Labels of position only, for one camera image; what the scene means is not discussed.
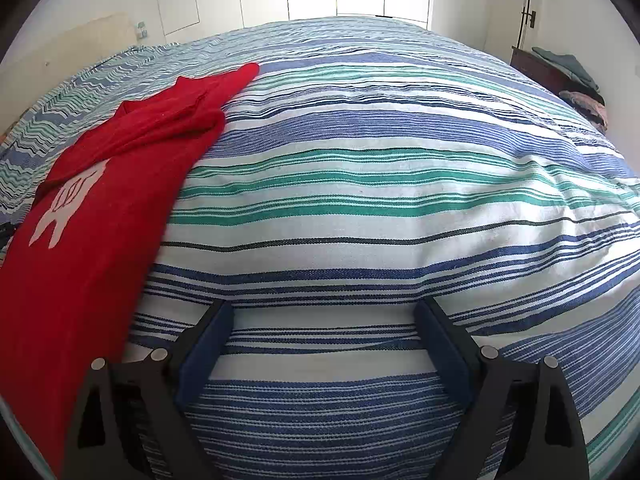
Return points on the dark wooden cabinet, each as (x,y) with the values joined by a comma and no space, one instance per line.
(537,67)

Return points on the red sweater with white rabbit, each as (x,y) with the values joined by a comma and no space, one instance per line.
(100,260)

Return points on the blue green striped bedspread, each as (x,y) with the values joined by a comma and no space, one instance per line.
(375,185)

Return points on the black door latch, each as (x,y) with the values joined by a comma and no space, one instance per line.
(531,19)

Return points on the beige headboard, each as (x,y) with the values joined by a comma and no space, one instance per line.
(65,55)

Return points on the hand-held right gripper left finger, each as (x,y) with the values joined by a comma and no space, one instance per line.
(205,355)

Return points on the wall socket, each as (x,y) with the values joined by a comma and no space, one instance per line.
(142,29)

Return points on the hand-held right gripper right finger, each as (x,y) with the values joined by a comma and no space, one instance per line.
(442,350)

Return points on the teal folded cloth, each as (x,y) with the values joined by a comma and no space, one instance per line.
(565,67)

